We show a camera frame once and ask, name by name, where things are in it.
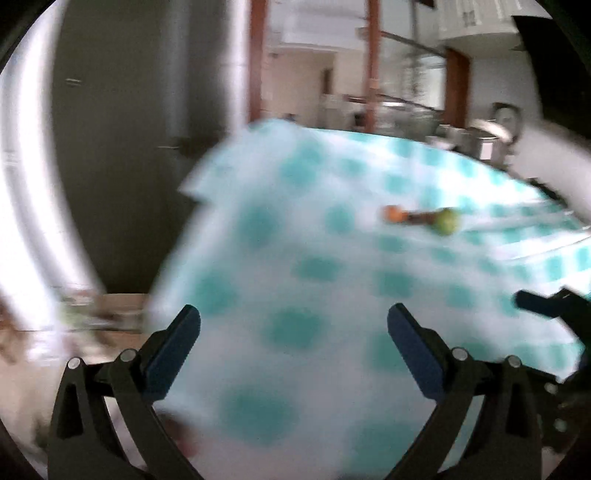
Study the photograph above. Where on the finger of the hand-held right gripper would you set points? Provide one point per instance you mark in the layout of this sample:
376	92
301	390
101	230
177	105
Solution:
533	301

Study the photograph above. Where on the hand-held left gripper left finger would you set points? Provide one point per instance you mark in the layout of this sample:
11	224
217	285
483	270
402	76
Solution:
173	353

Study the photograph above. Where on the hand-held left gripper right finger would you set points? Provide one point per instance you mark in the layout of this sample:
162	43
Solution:
413	346

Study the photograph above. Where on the large green round fruit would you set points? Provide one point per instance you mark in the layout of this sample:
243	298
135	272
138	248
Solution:
446	221

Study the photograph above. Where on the dark brown wrinkled passion fruit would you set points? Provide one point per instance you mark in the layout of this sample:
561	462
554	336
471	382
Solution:
420	217

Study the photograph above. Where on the small orange tangerine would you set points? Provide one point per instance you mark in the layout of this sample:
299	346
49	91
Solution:
394	213

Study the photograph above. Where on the teal white checkered tablecloth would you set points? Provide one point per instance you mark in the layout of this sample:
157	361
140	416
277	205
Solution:
323	286

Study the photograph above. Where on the steel cooking pot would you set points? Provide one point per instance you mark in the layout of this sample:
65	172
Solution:
485	141

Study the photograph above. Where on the round steel kettle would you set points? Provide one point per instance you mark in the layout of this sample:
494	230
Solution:
507	116

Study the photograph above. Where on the grey refrigerator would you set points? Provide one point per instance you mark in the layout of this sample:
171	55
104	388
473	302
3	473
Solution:
138	138

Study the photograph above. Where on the dark panel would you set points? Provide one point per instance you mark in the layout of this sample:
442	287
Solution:
554	69

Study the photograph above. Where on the brown wooden post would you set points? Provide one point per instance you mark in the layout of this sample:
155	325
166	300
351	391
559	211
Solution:
372	64

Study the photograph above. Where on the white wall cabinet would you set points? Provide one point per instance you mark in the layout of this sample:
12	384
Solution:
475	18

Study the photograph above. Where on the brown wooden door frame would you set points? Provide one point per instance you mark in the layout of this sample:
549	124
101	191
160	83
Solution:
258	60

